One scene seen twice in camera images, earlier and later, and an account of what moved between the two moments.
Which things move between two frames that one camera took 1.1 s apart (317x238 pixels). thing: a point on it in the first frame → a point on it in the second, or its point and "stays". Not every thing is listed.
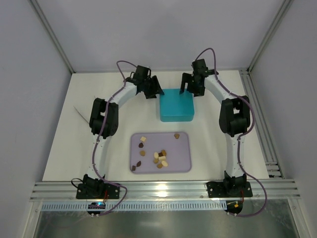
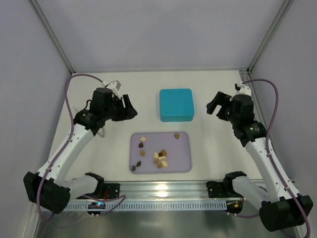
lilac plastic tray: (160, 152) stays
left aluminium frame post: (49, 31) stays
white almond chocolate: (165, 163) stays
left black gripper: (150, 87) → (121, 109)
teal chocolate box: (177, 118) stays
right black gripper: (192, 83) → (223, 109)
